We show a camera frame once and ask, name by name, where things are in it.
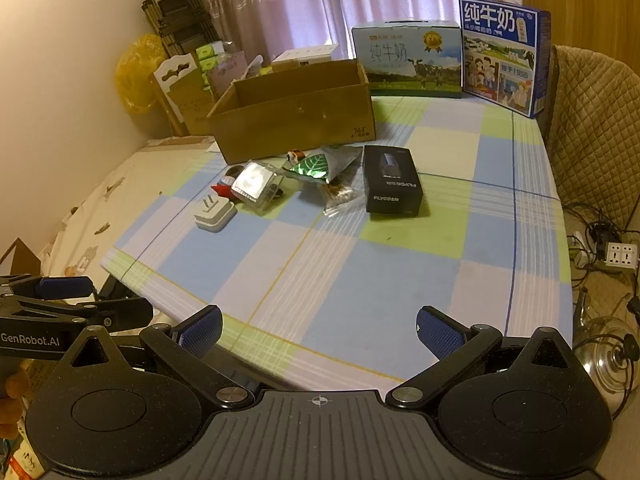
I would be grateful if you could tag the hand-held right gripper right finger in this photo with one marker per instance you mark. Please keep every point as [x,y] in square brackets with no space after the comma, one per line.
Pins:
[437,332]

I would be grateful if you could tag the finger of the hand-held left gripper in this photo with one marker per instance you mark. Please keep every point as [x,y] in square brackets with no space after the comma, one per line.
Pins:
[125,312]
[65,286]

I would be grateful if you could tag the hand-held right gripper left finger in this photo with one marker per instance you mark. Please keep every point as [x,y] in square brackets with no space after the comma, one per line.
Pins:
[200,332]

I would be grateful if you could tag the clear plastic container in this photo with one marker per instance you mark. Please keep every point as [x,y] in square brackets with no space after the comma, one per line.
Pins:
[255,185]

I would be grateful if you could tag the silver green tea pouch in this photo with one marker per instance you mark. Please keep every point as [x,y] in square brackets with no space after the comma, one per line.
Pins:
[320,165]

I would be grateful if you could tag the brown cardboard box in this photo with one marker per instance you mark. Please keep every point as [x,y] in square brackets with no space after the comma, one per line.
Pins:
[295,125]

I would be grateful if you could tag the person's left hand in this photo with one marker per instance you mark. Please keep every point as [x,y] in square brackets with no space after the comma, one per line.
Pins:
[12,400]

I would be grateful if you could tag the brown cardboard piece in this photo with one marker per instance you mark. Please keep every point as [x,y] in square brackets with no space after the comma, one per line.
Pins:
[20,260]

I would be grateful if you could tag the printed bed sheet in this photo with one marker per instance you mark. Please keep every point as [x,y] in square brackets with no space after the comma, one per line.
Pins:
[100,210]

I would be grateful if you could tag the checkered tablecloth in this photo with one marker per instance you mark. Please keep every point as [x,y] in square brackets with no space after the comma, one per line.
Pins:
[350,270]

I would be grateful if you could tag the white power adapter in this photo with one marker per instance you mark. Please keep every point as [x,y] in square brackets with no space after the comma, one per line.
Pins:
[216,215]

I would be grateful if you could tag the small red packet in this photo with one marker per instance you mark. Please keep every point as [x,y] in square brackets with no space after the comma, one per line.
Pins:
[221,191]

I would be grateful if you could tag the black product box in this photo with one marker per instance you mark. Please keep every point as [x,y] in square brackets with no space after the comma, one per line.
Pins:
[392,185]

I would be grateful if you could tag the clear snack packet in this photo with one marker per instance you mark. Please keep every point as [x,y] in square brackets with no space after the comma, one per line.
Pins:
[340,200]

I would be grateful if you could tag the small brown packet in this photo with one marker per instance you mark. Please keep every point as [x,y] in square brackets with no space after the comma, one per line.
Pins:
[294,156]

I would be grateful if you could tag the white power strip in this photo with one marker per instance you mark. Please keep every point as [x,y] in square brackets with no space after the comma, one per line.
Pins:
[622,256]

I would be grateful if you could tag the yellow plastic bag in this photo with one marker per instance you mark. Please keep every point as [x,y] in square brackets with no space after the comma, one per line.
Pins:
[137,75]

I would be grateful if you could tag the quilted chair cover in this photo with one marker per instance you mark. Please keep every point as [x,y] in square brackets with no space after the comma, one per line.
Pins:
[595,135]

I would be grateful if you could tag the pink paper bag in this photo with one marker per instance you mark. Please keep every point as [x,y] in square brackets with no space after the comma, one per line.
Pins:
[225,77]

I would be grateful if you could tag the green tissue pack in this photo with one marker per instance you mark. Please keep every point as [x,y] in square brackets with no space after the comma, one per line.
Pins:
[210,64]
[209,50]

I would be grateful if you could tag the crumpled plastic wrapping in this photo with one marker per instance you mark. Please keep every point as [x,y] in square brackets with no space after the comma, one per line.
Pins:
[257,66]

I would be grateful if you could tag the light blue milk carton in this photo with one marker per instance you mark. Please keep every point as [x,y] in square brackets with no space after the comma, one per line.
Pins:
[405,60]

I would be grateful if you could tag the dark blue milk carton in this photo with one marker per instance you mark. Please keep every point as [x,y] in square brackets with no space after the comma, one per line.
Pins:
[505,55]

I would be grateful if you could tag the black folding cart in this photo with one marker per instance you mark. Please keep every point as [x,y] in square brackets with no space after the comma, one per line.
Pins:
[175,20]

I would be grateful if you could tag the pink curtain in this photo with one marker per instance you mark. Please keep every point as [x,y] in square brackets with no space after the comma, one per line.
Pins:
[310,0]

